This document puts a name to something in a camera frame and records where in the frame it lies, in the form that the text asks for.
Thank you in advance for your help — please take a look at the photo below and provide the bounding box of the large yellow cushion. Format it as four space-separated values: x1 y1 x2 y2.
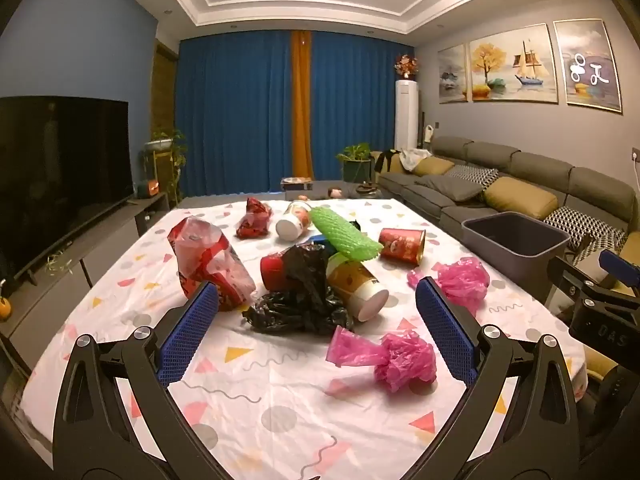
482 176 559 220

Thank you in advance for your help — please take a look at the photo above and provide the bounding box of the grey sofa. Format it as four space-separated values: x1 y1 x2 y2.
370 136 640 411

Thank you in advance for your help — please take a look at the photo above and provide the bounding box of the small landscape painting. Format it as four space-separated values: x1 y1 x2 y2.
437 42 473 105

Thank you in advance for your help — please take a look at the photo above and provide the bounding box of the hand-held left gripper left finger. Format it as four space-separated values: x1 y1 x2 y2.
52 281 236 480

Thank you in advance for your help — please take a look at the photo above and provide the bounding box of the white paper cup red print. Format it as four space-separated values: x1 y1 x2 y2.
276 200 315 240

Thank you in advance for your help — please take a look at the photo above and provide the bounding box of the black garment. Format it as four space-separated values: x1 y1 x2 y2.
372 150 401 176

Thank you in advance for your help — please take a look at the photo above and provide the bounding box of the red flower arrangement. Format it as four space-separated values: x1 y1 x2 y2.
394 54 418 81

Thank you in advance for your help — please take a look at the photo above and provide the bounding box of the large light grey cushion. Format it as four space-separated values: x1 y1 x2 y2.
570 237 626 286

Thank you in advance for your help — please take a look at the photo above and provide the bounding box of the large red plastic bag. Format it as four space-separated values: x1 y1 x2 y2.
167 216 257 312

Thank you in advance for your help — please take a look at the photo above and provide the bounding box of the patterned white tablecloth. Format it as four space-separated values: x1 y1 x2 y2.
20 197 588 480

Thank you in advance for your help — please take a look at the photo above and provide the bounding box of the blue curtain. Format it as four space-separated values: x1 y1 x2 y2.
310 30 416 183
175 30 296 198

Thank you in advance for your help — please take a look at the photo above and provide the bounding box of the purple framed painting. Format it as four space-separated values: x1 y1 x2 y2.
552 19 623 113

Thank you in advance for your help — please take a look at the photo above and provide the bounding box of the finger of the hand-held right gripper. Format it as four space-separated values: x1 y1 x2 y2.
546 256 608 311
598 249 640 291

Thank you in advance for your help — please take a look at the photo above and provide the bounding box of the plain red paper cup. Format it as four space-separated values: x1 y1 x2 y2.
260 252 288 292

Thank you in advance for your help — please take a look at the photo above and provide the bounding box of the potted plant dark pot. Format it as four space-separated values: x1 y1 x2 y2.
336 142 373 183

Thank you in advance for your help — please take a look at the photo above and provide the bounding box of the grey plastic bin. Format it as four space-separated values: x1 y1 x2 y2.
461 211 572 301

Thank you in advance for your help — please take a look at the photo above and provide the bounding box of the small yellow cushion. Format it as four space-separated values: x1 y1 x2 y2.
412 156 456 177

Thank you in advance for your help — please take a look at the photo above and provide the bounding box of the pink plastic bag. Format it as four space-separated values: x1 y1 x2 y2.
326 325 437 393
407 256 491 318

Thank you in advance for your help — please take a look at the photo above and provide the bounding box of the red paper cup gold inside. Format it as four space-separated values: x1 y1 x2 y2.
378 227 427 266

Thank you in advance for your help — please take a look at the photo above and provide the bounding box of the black plastic bag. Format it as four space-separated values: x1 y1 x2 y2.
242 242 353 335

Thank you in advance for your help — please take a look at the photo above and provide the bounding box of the orange curtain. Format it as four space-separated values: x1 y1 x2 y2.
280 30 315 181

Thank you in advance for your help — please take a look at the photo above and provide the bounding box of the dark coffee table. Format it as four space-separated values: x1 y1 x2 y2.
177 177 401 211

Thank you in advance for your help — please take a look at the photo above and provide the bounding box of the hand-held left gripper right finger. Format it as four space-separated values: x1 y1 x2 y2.
395 276 593 480

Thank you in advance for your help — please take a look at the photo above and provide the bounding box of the flat grey cushion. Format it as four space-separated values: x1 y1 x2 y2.
415 177 483 203

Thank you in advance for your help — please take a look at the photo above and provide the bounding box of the houndstooth cushion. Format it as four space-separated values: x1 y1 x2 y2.
445 164 501 191
542 206 628 251

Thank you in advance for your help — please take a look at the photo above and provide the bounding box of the sailboat painting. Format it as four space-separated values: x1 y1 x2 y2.
467 22 559 104

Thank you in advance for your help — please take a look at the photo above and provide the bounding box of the small blue container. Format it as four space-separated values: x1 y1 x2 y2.
305 232 341 256

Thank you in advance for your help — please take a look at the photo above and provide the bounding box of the green foam net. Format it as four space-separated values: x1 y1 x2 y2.
308 206 383 262

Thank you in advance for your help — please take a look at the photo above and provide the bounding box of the white standing air conditioner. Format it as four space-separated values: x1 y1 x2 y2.
394 79 420 151

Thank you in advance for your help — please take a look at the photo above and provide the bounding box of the grey television cabinet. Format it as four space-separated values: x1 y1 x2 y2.
0 191 171 376

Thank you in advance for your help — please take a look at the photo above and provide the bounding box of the black television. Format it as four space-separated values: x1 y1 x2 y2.
0 95 136 286

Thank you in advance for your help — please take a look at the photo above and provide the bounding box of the small red wrapper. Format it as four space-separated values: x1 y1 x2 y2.
235 197 274 240

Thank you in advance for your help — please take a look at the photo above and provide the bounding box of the trailing potted plant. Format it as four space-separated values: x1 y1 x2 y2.
142 127 188 206

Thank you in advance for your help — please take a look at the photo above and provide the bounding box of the white cloth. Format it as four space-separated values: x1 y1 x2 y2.
397 147 431 171

